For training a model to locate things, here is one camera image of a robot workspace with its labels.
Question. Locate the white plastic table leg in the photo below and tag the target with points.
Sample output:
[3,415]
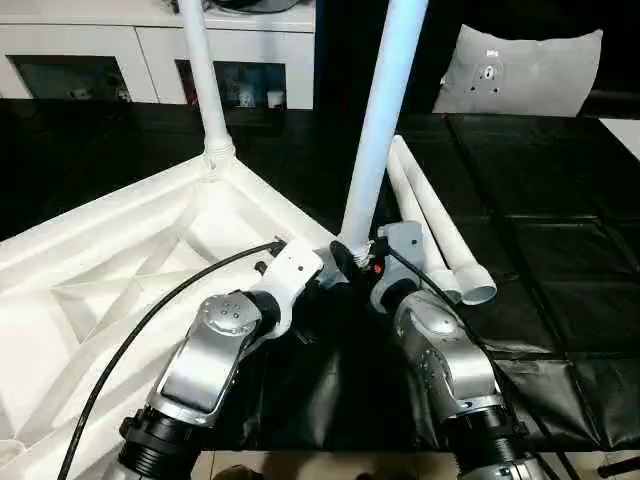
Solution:
[205,75]
[407,175]
[380,125]
[445,225]

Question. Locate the white plastic table top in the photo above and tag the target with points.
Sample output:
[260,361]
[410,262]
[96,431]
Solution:
[100,260]

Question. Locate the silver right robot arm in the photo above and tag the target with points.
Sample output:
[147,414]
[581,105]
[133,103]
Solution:
[445,360]

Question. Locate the black work mat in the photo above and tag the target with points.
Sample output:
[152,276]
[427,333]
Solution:
[525,300]

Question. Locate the small white jar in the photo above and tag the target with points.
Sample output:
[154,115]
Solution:
[274,97]
[245,97]

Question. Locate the black sofa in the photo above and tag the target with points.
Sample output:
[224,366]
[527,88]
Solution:
[440,50]

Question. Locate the grey printed cushion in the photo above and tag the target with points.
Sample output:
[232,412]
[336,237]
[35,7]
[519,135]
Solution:
[520,70]

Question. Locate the white cabinet with glass doors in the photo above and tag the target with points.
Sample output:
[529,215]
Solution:
[100,45]

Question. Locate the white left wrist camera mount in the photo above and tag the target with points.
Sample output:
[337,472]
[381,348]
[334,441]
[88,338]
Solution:
[295,270]

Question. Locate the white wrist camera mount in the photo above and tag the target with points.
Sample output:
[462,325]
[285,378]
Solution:
[405,250]
[295,270]

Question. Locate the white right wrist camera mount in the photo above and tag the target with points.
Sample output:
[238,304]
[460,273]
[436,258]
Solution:
[405,250]

